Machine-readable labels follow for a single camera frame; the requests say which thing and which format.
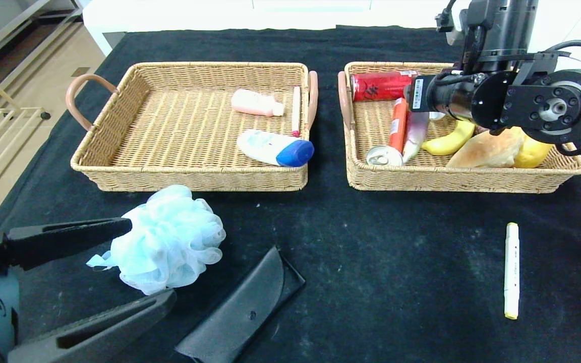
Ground black leather glasses case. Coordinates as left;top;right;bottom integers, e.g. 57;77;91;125
176;246;306;363

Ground silver tin can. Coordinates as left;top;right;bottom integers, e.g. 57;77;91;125
366;145;403;167

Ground light blue bath pouf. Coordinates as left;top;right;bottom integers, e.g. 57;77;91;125
86;185;226;295

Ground red drink can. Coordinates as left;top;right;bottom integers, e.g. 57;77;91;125
351;71;420;102

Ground black tablecloth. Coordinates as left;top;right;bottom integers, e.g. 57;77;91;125
0;25;581;363

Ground thick black camera cable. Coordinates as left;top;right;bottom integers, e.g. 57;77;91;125
434;0;460;32

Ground orange sausage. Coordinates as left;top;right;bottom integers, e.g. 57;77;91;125
389;98;409;154

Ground white pen with red tip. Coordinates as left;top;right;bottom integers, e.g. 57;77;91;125
292;86;302;138

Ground black cable with white tag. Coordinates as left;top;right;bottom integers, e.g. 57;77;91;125
543;40;581;69

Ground grey and brown shelf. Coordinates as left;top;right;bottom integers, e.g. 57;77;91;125
0;0;87;116

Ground white marker with yellow cap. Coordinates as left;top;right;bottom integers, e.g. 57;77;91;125
503;222;520;320

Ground small pink bottle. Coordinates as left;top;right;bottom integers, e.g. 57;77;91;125
231;89;285;117

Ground beige wooden rack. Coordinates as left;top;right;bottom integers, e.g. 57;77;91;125
0;58;53;211

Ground long bread loaf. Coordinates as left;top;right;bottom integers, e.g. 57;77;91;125
446;127;526;168

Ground purple eggplant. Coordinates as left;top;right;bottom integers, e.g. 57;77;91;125
402;111;430;163

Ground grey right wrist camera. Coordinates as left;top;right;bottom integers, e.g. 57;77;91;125
444;9;473;47

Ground yellow banana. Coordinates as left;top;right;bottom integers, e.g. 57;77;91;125
422;119;475;156

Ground rectangular wicker basket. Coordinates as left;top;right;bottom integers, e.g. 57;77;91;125
65;62;319;193
337;62;581;195

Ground yellow mango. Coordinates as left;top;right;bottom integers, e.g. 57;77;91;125
513;136;556;169

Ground white bottle with blue cap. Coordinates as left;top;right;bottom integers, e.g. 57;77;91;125
236;129;315;167

